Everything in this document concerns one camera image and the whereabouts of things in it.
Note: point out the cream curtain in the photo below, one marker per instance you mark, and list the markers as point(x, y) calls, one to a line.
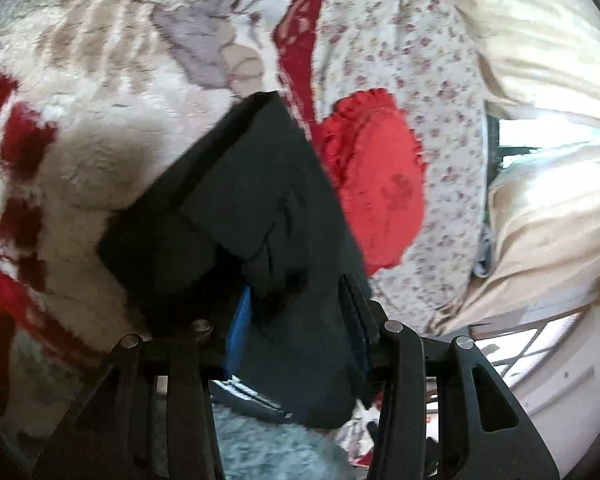
point(540, 62)

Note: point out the small-flower quilt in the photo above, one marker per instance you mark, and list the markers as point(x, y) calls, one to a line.
point(422, 53)

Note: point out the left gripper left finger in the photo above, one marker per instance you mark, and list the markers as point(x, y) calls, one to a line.
point(109, 431)

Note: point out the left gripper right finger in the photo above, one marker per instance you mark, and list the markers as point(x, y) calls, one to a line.
point(445, 413)

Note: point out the floral plush blanket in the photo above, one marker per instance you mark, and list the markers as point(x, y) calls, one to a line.
point(97, 99)

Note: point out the black pants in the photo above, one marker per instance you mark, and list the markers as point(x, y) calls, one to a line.
point(245, 231)

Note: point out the red heart cushion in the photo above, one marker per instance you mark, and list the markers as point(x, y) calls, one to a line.
point(376, 166)

